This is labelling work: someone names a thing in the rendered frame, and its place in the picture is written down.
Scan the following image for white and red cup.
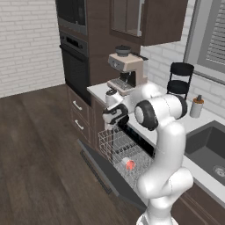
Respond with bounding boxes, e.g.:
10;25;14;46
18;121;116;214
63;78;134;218
120;156;137;171

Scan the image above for dark wood tall cabinet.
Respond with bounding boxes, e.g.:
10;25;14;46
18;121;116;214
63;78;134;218
54;0;142;107

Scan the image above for dark wood glass-door wall cupboard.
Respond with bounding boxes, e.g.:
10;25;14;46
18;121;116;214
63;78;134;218
109;0;189;47

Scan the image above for dark grey sink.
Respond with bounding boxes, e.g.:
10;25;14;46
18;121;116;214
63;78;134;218
184;120;225;187

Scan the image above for dark wood drawer front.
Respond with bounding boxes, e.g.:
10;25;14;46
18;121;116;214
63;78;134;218
71;110;91;143
69;89;91;120

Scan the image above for black built-in microwave oven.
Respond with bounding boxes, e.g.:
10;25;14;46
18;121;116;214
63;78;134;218
54;0;89;36

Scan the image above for black two-tier wire stand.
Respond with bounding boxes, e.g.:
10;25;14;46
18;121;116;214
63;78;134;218
166;62;195;101

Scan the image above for grey framed window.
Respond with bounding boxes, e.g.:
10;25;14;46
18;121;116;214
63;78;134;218
184;0;225;85

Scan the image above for dark grey dishwasher door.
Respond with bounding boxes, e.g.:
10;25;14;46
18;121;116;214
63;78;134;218
76;138;148;213

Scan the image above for beige espresso machine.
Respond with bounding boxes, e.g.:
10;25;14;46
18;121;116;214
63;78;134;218
106;44;149;97

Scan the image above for black dishwasher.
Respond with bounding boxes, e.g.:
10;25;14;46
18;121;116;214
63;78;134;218
116;122;156;157

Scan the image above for silver drawer handle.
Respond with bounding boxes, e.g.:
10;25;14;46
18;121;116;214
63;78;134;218
72;100;83;112
74;119;85;131

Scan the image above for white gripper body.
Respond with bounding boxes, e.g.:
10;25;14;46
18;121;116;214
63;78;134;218
103;113;119;131

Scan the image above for dark wood base cupboard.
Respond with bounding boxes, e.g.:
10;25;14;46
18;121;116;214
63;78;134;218
171;182;225;225

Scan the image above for white wire dishwasher rack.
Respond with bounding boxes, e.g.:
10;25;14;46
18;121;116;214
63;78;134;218
98;127;156;192

